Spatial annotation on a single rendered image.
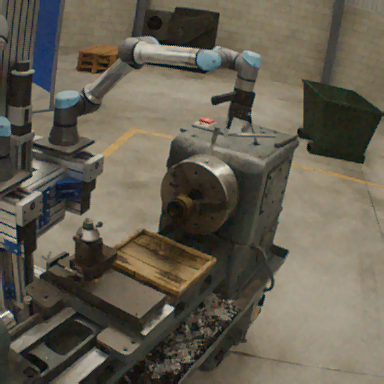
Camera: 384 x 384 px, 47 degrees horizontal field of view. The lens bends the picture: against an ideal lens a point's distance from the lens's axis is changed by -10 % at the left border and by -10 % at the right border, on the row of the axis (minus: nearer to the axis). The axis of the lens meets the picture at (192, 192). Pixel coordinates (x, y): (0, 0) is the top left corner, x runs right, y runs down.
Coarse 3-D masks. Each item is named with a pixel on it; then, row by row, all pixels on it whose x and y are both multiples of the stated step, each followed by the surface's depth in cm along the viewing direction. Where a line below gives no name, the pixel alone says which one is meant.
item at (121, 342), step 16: (32, 288) 155; (48, 288) 156; (64, 288) 155; (32, 304) 150; (48, 304) 148; (64, 304) 154; (80, 304) 152; (96, 320) 150; (112, 320) 146; (160, 320) 149; (112, 336) 141; (128, 336) 142; (144, 336) 141; (112, 352) 137; (128, 352) 136
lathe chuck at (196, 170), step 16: (192, 160) 195; (208, 160) 197; (192, 176) 195; (208, 176) 192; (224, 176) 193; (160, 192) 205; (192, 192) 207; (208, 192) 194; (224, 192) 190; (192, 224) 202; (208, 224) 199
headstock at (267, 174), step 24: (216, 120) 246; (240, 120) 254; (192, 144) 211; (216, 144) 211; (240, 144) 216; (264, 144) 222; (288, 144) 230; (168, 168) 219; (240, 168) 201; (264, 168) 199; (288, 168) 247; (240, 192) 205; (264, 192) 215; (240, 216) 208; (264, 216) 232; (240, 240) 212
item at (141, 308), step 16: (64, 256) 167; (48, 272) 161; (64, 272) 156; (112, 272) 161; (80, 288) 151; (96, 288) 151; (112, 288) 153; (128, 288) 155; (144, 288) 156; (96, 304) 150; (112, 304) 146; (128, 304) 147; (144, 304) 148; (160, 304) 153; (128, 320) 145; (144, 320) 146
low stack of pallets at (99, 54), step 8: (88, 48) 936; (96, 48) 947; (104, 48) 957; (112, 48) 967; (80, 56) 903; (88, 56) 927; (96, 56) 898; (104, 56) 929; (112, 56) 893; (80, 64) 909; (88, 64) 921; (96, 64) 905; (104, 64) 935; (96, 72) 910
